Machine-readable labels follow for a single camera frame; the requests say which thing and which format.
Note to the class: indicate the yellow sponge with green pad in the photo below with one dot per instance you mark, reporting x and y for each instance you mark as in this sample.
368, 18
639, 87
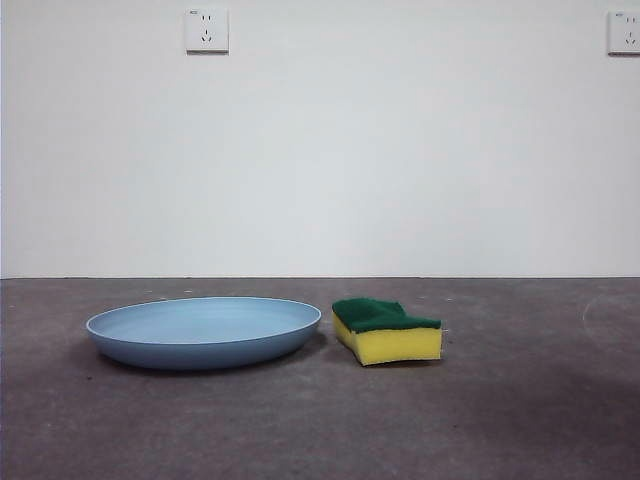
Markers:
395, 345

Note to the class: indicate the blue round plate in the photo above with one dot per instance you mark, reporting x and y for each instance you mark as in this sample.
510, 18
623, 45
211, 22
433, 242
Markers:
200, 340

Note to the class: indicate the white wall socket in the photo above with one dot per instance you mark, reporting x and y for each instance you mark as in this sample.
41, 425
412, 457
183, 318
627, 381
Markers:
625, 32
207, 30

